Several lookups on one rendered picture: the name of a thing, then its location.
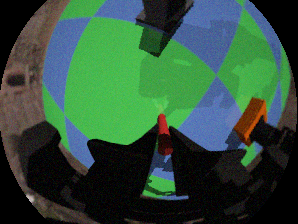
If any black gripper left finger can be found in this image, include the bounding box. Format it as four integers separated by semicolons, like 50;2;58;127
88;124;158;194

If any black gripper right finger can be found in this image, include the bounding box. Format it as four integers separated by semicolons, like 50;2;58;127
168;125;247;197

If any dark red peg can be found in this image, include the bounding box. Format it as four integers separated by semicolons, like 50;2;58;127
158;115;173;156

